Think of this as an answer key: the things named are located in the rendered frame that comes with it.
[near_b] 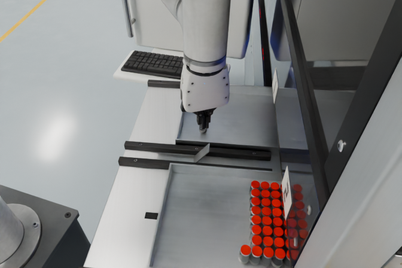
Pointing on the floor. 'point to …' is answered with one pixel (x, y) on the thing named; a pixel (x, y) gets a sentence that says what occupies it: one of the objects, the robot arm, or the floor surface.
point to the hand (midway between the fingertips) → (203, 118)
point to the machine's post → (365, 195)
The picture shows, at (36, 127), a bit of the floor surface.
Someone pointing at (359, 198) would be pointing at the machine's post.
